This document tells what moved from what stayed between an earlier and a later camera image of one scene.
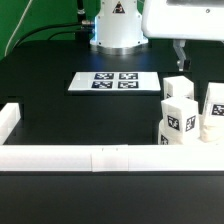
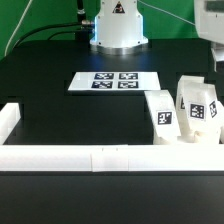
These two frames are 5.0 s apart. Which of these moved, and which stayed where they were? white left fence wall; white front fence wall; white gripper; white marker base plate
Moved: white gripper
Stayed: white left fence wall; white front fence wall; white marker base plate
